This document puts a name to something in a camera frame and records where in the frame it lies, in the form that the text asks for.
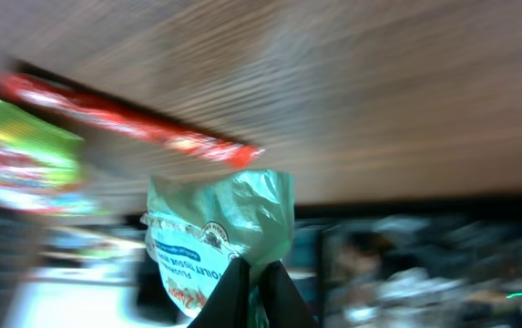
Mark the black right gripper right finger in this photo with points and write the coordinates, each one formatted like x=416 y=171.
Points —
x=281 y=300

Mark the mint green tissue pack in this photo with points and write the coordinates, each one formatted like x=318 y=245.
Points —
x=197 y=227

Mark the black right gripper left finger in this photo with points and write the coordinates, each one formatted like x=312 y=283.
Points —
x=227 y=306

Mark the red Nescafe coffee stick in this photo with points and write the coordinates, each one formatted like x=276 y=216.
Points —
x=101 y=112

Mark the Haribo gummy candy bag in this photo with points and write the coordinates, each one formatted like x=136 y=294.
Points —
x=40 y=166

